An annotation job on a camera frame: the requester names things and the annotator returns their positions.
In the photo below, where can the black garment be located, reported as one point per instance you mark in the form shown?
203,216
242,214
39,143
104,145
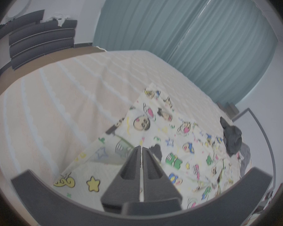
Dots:
232,138

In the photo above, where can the grey bedside table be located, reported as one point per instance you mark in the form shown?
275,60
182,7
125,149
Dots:
228,108

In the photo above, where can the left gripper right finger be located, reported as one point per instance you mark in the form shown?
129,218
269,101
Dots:
158,185

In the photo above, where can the grey garment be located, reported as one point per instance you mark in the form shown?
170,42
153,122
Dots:
245,159

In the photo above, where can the bed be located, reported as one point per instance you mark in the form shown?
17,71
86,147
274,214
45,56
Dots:
61,102

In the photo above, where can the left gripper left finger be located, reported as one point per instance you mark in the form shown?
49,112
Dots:
125,182

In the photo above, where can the blue-green curtain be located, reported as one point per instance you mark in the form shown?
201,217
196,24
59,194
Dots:
231,50
141,20

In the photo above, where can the white printed pyjama top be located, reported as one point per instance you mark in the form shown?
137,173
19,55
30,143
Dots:
191,154

